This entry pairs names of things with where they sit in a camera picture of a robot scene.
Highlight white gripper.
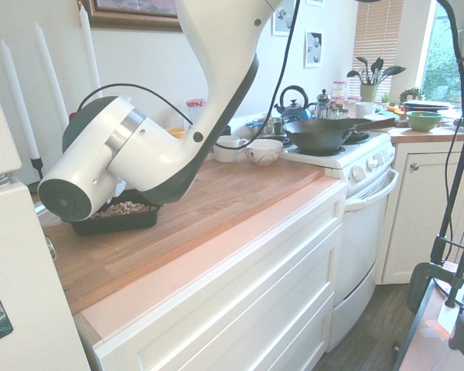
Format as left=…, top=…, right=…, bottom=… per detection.
left=107, top=178, right=127, bottom=204

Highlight brown cereal pieces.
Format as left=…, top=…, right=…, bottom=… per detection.
left=88, top=199, right=159, bottom=220

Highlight black plastic tray box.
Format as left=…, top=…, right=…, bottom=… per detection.
left=61, top=189, right=164, bottom=237

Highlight black candle holder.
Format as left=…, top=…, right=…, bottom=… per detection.
left=26, top=156, right=44, bottom=194

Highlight jar with red checkered lid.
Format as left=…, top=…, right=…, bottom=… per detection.
left=185, top=98, right=207, bottom=127

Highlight white refrigerator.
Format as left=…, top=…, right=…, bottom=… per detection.
left=0, top=57, right=92, bottom=371

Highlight large white cup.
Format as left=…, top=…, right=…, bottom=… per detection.
left=212, top=134, right=249, bottom=164

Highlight short white taper candle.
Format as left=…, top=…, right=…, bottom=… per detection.
left=0, top=38, right=40, bottom=160

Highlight medium white taper candle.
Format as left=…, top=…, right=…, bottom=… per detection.
left=33, top=21, right=70, bottom=123

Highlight tall white taper candle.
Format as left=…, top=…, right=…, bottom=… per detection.
left=78, top=2, right=103, bottom=89

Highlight white drawer cabinet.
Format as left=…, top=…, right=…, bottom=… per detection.
left=73, top=169, right=349, bottom=371

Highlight white bowl with swirl pattern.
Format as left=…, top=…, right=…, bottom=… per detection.
left=244, top=138, right=285, bottom=166

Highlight stainless steel pot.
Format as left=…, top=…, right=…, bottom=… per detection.
left=245, top=117, right=286, bottom=138

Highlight framed picture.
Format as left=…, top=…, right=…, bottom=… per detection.
left=77, top=0, right=183, bottom=32

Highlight blue kettle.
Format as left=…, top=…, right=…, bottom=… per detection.
left=275, top=84, right=317, bottom=121

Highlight black wok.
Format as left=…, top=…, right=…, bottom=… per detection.
left=282, top=117, right=397, bottom=155

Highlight glass French press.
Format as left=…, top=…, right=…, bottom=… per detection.
left=316, top=88, right=333, bottom=121

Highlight white stove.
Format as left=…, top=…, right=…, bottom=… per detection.
left=281, top=131, right=400, bottom=352

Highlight white mug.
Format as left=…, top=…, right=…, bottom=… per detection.
left=354, top=101, right=388, bottom=119

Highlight light green utensil holder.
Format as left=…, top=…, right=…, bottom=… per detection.
left=360, top=83, right=379, bottom=104

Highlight white cupboard with knob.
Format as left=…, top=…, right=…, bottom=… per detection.
left=381, top=141, right=464, bottom=286

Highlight wooden window blinds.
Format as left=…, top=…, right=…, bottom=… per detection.
left=351, top=0, right=405, bottom=92

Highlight small green plant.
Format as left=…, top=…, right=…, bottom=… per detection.
left=398, top=87, right=426, bottom=104

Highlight green bowl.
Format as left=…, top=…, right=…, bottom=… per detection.
left=405, top=111, right=443, bottom=132

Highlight green metal C-clamp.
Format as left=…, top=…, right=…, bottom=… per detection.
left=408, top=261, right=464, bottom=315

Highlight dark blue plate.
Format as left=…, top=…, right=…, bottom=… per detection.
left=401, top=99, right=455, bottom=113

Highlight black stand pole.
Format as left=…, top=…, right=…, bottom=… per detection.
left=428, top=104, right=464, bottom=267

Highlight pink top robot table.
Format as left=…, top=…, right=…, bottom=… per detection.
left=392, top=262, right=464, bottom=371

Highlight small wall photo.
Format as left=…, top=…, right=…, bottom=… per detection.
left=271, top=6, right=293, bottom=37
left=304, top=29, right=325, bottom=69

